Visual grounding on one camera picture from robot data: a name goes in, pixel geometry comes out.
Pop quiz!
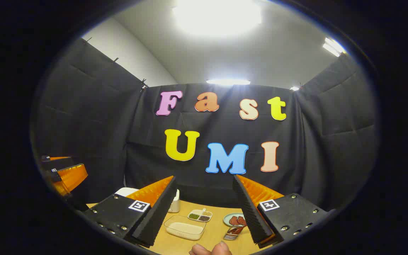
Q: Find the black backdrop cloth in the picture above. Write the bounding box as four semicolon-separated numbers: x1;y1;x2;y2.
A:
30;38;380;213

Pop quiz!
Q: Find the long ceiling light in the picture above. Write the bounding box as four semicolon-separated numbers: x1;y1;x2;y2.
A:
206;79;251;86

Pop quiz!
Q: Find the large ceiling light panel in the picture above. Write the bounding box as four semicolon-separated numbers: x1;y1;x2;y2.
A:
172;0;262;36

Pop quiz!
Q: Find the white rice cooker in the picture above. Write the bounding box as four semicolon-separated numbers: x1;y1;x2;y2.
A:
115;187;140;197

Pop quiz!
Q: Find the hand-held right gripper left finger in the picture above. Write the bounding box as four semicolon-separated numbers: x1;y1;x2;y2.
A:
84;176;177;248

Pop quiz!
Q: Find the white rice heap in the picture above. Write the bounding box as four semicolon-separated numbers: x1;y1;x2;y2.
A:
168;222;204;236

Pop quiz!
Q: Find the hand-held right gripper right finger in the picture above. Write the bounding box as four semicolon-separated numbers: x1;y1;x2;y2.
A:
232;174;335;248

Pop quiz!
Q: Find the white divided bean plate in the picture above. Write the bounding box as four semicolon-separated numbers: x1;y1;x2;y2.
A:
187;208;213;222

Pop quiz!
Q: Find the white toaster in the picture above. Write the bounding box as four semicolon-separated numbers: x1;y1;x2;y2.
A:
168;189;180;213

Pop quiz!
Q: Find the clear glass dish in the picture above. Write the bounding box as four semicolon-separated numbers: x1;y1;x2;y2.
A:
164;215;206;241

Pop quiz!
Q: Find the metal wire chopstick holder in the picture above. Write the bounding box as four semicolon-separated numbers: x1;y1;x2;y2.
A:
223;226;245;241

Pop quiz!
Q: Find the pale green round plate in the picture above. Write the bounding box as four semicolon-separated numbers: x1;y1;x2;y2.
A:
223;212;247;227

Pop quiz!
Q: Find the ceiling tube light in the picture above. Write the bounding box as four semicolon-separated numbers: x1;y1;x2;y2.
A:
323;37;347;57

